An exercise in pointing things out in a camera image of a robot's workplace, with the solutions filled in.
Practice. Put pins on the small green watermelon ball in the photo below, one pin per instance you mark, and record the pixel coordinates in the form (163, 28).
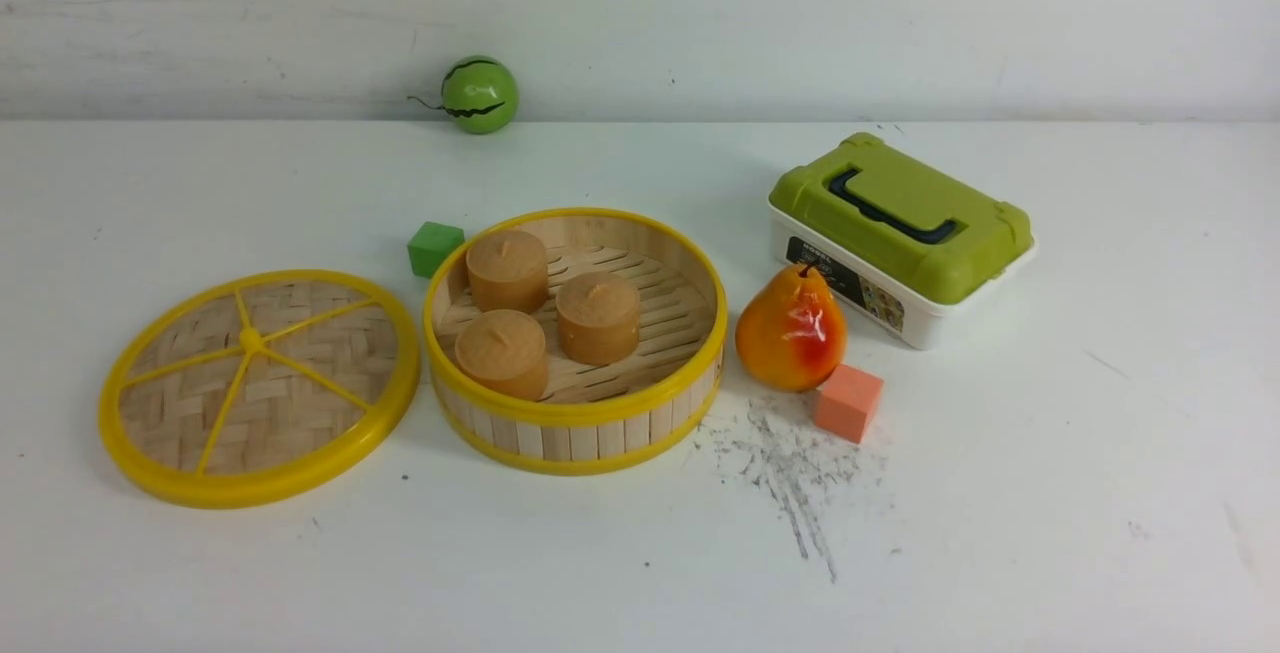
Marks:
(479, 94)

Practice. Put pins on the salmon orange foam cube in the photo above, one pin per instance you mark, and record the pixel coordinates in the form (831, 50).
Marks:
(848, 402)

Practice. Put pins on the orange red toy pear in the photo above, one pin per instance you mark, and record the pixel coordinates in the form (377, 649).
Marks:
(792, 335)

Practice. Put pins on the green foam cube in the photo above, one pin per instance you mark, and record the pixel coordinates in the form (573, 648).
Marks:
(431, 245)

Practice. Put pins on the yellow woven bamboo steamer lid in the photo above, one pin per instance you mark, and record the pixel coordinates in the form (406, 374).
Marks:
(260, 388)

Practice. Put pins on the bamboo steamer basket yellow rims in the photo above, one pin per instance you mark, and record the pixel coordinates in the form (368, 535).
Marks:
(592, 419)

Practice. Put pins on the white box green lid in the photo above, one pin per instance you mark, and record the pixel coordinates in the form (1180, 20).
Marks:
(912, 248)

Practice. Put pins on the brown bun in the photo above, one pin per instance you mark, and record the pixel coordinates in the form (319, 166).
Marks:
(508, 269)
(505, 351)
(598, 318)

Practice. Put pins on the brown bun back left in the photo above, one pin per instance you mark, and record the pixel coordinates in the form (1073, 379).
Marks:
(508, 269)

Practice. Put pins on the brown bun right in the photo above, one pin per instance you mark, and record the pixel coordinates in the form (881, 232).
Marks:
(598, 318)

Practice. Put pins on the brown bun front left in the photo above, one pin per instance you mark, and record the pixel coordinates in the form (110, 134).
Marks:
(505, 351)

